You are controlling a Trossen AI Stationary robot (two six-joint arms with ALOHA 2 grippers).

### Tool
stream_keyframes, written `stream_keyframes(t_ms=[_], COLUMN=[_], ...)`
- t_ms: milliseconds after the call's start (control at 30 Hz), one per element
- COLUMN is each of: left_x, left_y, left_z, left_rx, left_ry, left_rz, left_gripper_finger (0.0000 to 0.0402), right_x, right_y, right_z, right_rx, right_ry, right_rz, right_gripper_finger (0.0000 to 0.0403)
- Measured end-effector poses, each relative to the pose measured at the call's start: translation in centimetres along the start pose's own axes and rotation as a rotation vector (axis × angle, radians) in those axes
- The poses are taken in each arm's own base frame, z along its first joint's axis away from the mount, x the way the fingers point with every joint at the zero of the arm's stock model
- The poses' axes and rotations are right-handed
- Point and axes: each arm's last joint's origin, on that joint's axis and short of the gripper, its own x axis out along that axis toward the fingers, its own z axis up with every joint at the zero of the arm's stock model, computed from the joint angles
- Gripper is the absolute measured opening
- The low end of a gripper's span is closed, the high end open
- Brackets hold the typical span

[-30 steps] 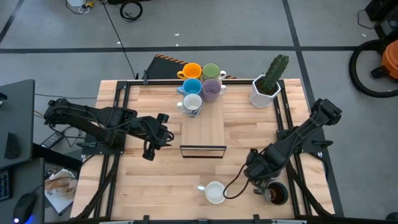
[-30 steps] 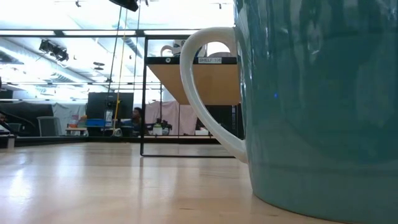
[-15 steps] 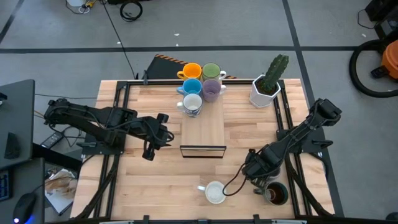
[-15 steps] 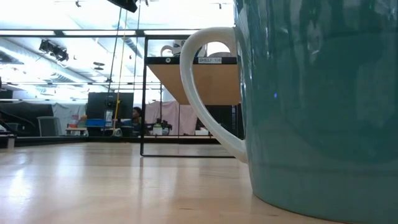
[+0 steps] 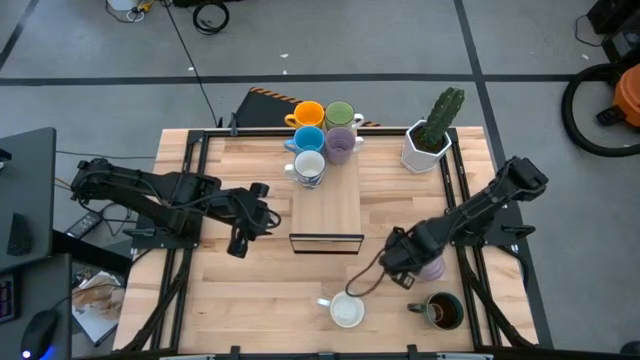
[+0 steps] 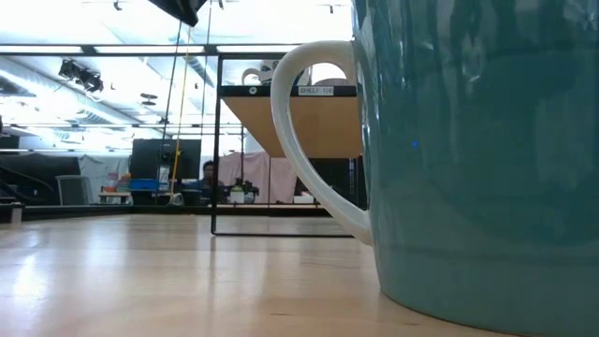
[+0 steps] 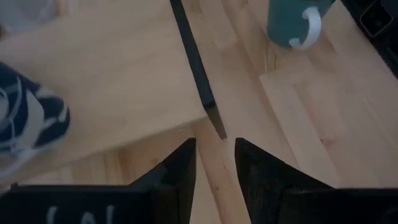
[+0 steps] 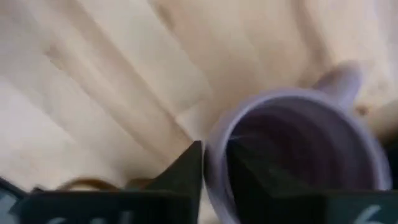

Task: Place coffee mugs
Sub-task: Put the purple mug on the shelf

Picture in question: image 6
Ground pink cloth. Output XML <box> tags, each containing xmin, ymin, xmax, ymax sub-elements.
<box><xmin>217</xmin><ymin>151</ymin><xmax>300</xmax><ymax>205</ymax></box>

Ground black cabinet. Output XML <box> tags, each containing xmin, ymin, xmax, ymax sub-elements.
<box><xmin>306</xmin><ymin>157</ymin><xmax>369</xmax><ymax>211</ymax></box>

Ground white shelf label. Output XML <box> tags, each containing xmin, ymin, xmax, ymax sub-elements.
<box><xmin>298</xmin><ymin>85</ymin><xmax>335</xmax><ymax>97</ymax></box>

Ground person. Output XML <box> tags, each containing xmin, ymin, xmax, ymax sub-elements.
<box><xmin>194</xmin><ymin>159</ymin><xmax>224</xmax><ymax>205</ymax></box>

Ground black monitor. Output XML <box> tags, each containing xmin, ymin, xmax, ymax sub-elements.
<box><xmin>129</xmin><ymin>138</ymin><xmax>202</xmax><ymax>182</ymax></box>

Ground blue bin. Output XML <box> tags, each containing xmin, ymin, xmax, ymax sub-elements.
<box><xmin>128</xmin><ymin>178</ymin><xmax>160</xmax><ymax>192</ymax></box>

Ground grey chair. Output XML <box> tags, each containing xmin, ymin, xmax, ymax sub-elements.
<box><xmin>55</xmin><ymin>174</ymin><xmax>94</xmax><ymax>206</ymax></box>

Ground black ceiling fixture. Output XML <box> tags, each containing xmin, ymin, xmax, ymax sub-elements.
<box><xmin>57</xmin><ymin>58</ymin><xmax>105</xmax><ymax>94</ymax></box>

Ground wooden shelf black metal frame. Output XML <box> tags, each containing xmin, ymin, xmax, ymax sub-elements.
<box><xmin>210</xmin><ymin>50</ymin><xmax>369</xmax><ymax>238</ymax></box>

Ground yellow hanging cord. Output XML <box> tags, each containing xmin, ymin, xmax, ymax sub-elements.
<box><xmin>168</xmin><ymin>25</ymin><xmax>194</xmax><ymax>202</ymax></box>

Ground black hanging cable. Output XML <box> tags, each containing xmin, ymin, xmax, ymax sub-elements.
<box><xmin>153</xmin><ymin>21</ymin><xmax>184</xmax><ymax>203</ymax></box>

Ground teal mug white handle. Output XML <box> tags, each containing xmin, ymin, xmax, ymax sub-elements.
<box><xmin>270</xmin><ymin>0</ymin><xmax>599</xmax><ymax>337</ymax></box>

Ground black aluminium table frame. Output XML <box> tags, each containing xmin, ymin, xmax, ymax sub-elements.
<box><xmin>0</xmin><ymin>203</ymin><xmax>331</xmax><ymax>222</ymax></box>

